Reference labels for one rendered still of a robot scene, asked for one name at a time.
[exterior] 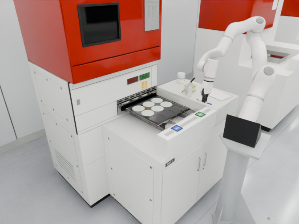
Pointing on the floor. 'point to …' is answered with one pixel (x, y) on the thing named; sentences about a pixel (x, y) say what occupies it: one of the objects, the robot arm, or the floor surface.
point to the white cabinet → (163, 176)
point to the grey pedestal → (231, 215)
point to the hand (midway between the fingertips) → (204, 99)
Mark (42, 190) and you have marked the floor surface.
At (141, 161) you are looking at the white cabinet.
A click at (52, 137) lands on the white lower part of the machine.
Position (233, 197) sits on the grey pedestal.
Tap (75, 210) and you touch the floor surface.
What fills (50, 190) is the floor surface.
